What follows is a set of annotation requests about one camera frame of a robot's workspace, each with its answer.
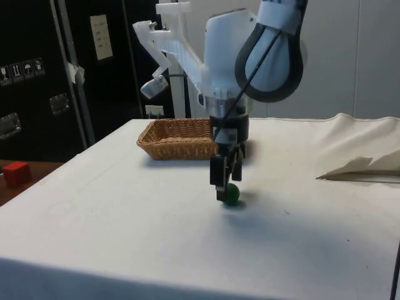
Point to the wicker basket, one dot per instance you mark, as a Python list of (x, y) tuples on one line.
[(175, 137)]

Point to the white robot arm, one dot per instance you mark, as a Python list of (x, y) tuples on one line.
[(218, 47)]

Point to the green ball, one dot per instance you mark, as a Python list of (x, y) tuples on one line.
[(232, 196)]

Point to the translucent white camera bracket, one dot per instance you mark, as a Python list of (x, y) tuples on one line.
[(184, 53)]

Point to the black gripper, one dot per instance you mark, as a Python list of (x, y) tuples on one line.
[(241, 128)]

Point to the red cube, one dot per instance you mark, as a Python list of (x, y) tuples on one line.
[(17, 175)]

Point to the black cabinet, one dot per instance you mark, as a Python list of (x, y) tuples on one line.
[(31, 31)]

